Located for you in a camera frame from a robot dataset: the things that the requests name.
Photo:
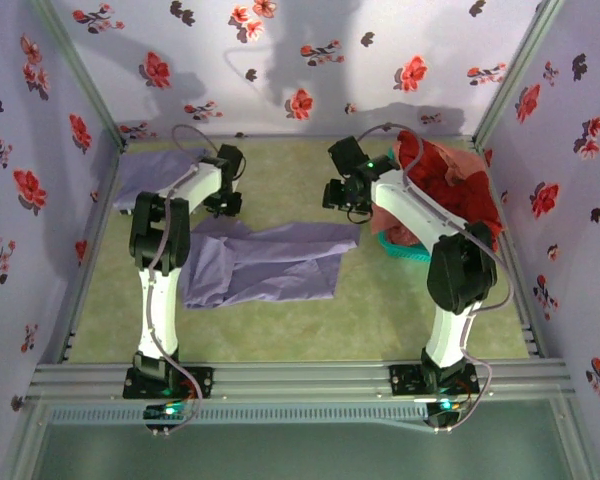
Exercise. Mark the purple t-shirt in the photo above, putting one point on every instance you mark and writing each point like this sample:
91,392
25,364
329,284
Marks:
280,270

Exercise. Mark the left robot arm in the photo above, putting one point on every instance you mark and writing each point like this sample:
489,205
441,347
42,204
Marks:
157,310

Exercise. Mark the folded purple cloth stack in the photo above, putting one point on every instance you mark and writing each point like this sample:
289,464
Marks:
145,175

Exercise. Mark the red t-shirt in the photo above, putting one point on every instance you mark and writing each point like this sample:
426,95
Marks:
445,185

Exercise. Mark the teal plastic basket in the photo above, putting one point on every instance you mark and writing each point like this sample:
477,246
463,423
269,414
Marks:
405,254

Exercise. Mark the pink t-shirt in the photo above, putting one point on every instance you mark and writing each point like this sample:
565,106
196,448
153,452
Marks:
462,167

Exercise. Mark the aluminium side rail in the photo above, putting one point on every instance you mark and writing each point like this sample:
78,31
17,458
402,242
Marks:
92,250

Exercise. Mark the aluminium frame post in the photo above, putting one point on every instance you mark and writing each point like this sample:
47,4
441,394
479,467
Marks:
80,75
515,75

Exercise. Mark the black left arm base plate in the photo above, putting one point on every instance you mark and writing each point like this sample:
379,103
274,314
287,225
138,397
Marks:
200,382

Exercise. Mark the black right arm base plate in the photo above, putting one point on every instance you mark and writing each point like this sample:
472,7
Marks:
402,380

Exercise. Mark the aluminium frame rail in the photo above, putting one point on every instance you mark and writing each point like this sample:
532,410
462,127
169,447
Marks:
300,380

